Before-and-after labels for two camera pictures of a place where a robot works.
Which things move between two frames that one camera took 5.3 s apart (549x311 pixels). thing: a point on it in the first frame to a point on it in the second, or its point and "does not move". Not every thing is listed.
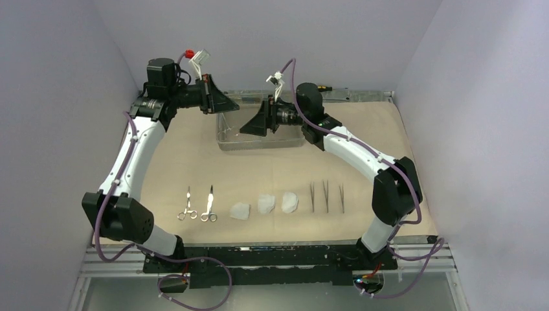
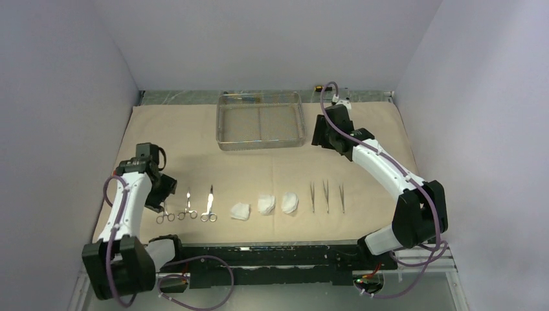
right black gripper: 267,115 to 319,137
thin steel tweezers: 326,194 does not move
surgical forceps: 193,214 does not move
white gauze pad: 240,210 does not move
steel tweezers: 312,190 does not move
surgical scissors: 209,216 does not move
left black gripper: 213,100 to 168,186
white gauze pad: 266,201 does not move
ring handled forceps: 234,132 to 170,216
